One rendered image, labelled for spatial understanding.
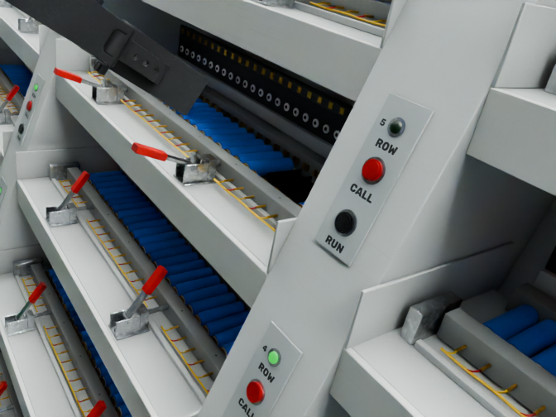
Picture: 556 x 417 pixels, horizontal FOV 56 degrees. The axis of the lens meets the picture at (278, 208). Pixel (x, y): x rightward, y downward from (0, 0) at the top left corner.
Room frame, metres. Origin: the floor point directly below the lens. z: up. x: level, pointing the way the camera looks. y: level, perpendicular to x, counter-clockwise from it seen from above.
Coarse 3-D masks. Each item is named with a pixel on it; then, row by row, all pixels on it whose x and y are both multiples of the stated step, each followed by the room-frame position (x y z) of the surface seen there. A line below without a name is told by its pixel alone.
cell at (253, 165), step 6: (246, 162) 0.58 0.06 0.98; (252, 162) 0.58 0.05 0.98; (258, 162) 0.59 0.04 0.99; (264, 162) 0.59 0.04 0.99; (270, 162) 0.59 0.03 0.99; (276, 162) 0.60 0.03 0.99; (282, 162) 0.61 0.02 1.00; (288, 162) 0.61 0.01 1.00; (252, 168) 0.58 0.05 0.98; (258, 168) 0.58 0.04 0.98; (264, 168) 0.59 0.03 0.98; (270, 168) 0.59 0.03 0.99; (276, 168) 0.60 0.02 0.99; (282, 168) 0.60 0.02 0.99; (288, 168) 0.61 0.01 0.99; (258, 174) 0.58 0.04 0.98; (264, 174) 0.59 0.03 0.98
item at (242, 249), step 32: (64, 64) 0.83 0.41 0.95; (192, 64) 0.89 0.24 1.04; (64, 96) 0.80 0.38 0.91; (96, 128) 0.70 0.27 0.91; (128, 128) 0.65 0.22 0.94; (288, 128) 0.69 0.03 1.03; (128, 160) 0.62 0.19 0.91; (160, 192) 0.55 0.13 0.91; (192, 192) 0.52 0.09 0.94; (224, 192) 0.54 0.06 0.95; (192, 224) 0.50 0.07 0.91; (224, 224) 0.47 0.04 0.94; (256, 224) 0.48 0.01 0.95; (288, 224) 0.40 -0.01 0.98; (224, 256) 0.46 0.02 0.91; (256, 256) 0.43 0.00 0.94; (256, 288) 0.42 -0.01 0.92
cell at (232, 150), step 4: (228, 148) 0.61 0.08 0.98; (232, 148) 0.61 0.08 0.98; (236, 148) 0.61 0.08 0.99; (240, 148) 0.61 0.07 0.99; (244, 148) 0.62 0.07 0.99; (248, 148) 0.62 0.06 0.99; (252, 148) 0.63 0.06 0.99; (256, 148) 0.63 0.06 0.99; (260, 148) 0.63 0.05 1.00; (264, 148) 0.64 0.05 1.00; (268, 148) 0.64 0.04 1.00; (272, 148) 0.64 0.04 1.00; (232, 152) 0.60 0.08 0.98; (236, 152) 0.61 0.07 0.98; (240, 152) 0.61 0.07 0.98; (244, 152) 0.61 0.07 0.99; (248, 152) 0.62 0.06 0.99; (252, 152) 0.62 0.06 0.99; (256, 152) 0.63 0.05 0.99
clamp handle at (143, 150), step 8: (136, 144) 0.49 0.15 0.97; (136, 152) 0.49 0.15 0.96; (144, 152) 0.49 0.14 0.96; (152, 152) 0.50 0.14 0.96; (160, 152) 0.50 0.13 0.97; (192, 152) 0.54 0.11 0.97; (160, 160) 0.51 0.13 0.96; (168, 160) 0.51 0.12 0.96; (176, 160) 0.52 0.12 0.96; (184, 160) 0.53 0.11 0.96; (192, 160) 0.54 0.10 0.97
